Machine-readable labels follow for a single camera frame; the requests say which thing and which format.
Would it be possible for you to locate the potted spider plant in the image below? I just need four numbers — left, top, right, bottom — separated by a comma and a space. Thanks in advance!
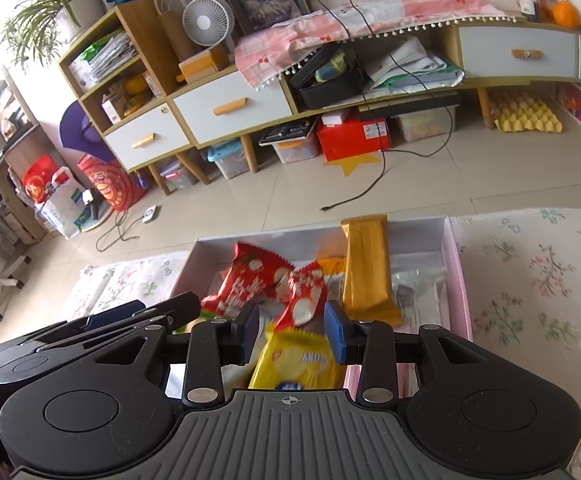
0, 0, 108, 68

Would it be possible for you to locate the black power cable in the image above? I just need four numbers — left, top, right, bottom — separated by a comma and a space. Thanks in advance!
313, 0, 456, 211

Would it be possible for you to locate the pile of papers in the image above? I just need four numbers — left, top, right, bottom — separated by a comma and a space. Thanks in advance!
365, 35, 466, 95

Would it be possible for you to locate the small white carton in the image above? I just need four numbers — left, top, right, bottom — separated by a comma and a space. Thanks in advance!
101, 92, 124, 123

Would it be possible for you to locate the wide clear storage bin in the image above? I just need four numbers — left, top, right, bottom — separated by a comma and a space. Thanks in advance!
390, 105, 459, 143

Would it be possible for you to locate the yellow cardboard box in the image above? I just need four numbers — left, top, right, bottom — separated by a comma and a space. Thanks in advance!
177, 47, 230, 84

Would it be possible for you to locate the white green carton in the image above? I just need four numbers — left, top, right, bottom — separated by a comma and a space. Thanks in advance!
140, 71, 162, 98

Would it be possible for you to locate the red shoe box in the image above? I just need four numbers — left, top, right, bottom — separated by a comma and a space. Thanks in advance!
316, 117, 392, 163

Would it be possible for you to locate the red paper bag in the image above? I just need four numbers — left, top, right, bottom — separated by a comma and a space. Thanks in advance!
23, 155, 71, 204

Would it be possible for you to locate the clear bin with black lid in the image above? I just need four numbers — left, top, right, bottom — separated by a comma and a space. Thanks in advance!
259, 121, 322, 164

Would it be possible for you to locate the small clear storage bin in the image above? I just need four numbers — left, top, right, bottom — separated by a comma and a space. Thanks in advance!
159, 159, 197, 192

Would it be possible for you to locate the cluttered side shelf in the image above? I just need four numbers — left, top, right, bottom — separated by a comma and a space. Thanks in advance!
0, 67, 46, 246

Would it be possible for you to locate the yellow snack packet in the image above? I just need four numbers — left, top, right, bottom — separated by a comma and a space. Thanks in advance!
247, 321, 347, 392

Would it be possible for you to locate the floral bed sheet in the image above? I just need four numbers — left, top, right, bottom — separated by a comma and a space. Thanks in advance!
63, 205, 581, 476

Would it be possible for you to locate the black open case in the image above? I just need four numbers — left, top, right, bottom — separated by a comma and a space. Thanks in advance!
288, 42, 371, 111

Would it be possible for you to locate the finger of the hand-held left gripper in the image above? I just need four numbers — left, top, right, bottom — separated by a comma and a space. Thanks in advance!
30, 300, 167, 351
143, 291, 204, 332

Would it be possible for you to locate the pink cardboard box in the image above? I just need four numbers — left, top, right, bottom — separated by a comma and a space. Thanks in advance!
173, 215, 473, 391

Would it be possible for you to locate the purple round object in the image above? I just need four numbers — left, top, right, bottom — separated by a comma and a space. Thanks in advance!
59, 100, 116, 157

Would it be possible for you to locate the red round gift bag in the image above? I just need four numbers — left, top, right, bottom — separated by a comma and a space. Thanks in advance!
77, 154, 147, 212

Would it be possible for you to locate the blue lidded storage bin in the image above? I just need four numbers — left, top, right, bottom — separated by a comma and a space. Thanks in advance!
207, 141, 250, 181

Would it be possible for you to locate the orange fruit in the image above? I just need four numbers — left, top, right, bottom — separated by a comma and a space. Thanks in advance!
551, 0, 581, 30

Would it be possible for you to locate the pink tasselled cloth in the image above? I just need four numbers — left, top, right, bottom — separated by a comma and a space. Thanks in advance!
234, 0, 526, 92

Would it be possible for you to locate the stack of documents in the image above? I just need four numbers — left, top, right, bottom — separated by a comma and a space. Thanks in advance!
68, 29, 140, 90

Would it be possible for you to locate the white desk fan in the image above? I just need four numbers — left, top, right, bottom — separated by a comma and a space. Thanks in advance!
182, 0, 236, 50

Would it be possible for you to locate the red snack packet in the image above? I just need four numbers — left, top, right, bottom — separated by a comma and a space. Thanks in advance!
274, 261, 329, 332
202, 241, 293, 321

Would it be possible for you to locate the wooden tv cabinet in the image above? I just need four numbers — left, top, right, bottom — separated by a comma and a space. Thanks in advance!
59, 0, 581, 196

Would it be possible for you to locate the yellow egg tray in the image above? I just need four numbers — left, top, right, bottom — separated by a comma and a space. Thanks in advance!
487, 89, 564, 134

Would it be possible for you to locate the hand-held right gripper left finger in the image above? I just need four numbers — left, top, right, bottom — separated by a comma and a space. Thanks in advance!
93, 304, 261, 407

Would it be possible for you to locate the yellow shelf item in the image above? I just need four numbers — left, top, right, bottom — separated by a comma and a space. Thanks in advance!
123, 76, 146, 106

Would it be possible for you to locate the small white box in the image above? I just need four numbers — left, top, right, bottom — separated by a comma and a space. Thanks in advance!
320, 109, 355, 127

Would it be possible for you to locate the black phone stand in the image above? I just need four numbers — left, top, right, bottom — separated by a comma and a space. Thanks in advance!
83, 189, 105, 221

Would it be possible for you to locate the glass jar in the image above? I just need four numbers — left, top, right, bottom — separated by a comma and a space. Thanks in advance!
516, 0, 543, 22

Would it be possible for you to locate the gold bar packet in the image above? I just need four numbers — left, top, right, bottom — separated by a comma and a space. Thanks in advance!
340, 214, 404, 327

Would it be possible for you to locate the orange packet with white label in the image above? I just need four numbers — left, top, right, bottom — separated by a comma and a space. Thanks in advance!
315, 255, 348, 277

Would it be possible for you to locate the white shopping bag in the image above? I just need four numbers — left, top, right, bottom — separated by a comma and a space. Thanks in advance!
34, 166, 102, 239

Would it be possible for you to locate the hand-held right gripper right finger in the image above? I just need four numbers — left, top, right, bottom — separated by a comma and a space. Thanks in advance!
324, 301, 491, 403

